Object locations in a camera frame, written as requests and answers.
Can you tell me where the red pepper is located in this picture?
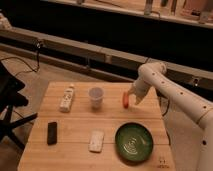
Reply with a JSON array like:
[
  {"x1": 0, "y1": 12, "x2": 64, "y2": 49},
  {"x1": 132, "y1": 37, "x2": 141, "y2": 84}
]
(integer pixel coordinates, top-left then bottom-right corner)
[{"x1": 122, "y1": 92, "x2": 129, "y2": 108}]

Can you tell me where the black office chair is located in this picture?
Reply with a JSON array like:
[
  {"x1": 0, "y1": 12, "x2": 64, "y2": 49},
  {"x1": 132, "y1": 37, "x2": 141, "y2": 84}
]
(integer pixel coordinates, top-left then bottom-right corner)
[{"x1": 0, "y1": 62, "x2": 37, "y2": 149}]

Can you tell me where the white sponge block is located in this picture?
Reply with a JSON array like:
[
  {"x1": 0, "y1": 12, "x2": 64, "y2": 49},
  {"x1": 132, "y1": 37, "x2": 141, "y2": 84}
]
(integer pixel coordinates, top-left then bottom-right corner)
[{"x1": 89, "y1": 131, "x2": 104, "y2": 153}]

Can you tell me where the white plastic bottle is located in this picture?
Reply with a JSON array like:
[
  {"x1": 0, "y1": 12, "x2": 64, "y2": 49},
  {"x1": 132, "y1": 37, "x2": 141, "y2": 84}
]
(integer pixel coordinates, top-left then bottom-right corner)
[{"x1": 59, "y1": 84, "x2": 75, "y2": 113}]

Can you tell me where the green bowl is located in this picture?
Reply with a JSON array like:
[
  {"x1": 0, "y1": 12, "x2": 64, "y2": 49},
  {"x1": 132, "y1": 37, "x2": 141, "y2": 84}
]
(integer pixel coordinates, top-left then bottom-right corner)
[{"x1": 115, "y1": 122, "x2": 154, "y2": 163}]

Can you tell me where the black rectangular block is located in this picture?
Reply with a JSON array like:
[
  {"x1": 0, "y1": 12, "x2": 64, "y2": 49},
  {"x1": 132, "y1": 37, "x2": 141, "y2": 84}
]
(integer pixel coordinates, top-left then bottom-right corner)
[{"x1": 47, "y1": 122, "x2": 57, "y2": 145}]

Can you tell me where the black cable on floor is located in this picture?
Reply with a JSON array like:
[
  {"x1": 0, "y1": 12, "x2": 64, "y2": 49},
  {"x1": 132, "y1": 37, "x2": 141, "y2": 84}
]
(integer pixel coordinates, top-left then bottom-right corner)
[{"x1": 0, "y1": 39, "x2": 44, "y2": 76}]

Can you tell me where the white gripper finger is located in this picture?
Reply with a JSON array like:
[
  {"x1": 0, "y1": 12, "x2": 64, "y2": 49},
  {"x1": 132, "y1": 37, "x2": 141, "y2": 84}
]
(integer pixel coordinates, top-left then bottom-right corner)
[
  {"x1": 135, "y1": 96, "x2": 144, "y2": 105},
  {"x1": 128, "y1": 85, "x2": 136, "y2": 95}
]

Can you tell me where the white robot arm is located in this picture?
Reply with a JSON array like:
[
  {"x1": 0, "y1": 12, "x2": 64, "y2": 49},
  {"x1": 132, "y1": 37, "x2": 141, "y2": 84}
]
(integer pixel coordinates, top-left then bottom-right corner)
[{"x1": 128, "y1": 62, "x2": 213, "y2": 171}]

